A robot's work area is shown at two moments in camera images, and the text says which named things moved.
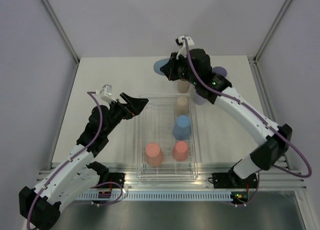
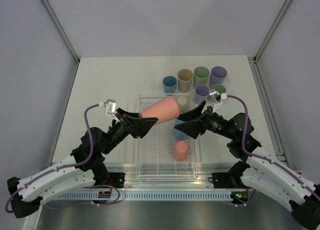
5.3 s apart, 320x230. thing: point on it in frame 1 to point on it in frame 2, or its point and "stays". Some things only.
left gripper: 134,106 to 141,125
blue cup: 181,130 stays
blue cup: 159,63 to 169,84
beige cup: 182,106 stays
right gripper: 169,68 to 193,128
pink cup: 180,152 stays
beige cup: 183,86 stays
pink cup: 154,155 to 166,110
